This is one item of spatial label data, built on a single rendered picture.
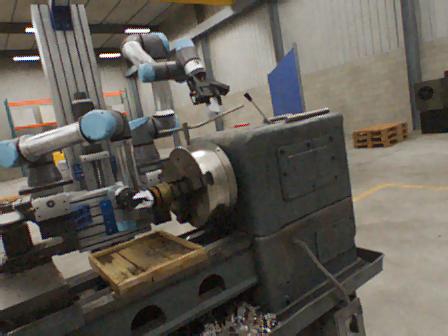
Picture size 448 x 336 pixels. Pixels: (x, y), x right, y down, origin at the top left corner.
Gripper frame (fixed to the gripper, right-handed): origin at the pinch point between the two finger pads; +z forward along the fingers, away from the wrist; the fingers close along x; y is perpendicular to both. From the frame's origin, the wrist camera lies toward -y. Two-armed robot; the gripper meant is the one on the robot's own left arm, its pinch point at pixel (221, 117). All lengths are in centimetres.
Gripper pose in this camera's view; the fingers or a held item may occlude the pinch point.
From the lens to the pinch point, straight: 130.1
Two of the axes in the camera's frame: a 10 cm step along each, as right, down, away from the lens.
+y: -8.1, 2.2, -5.5
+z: 3.9, 8.9, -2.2
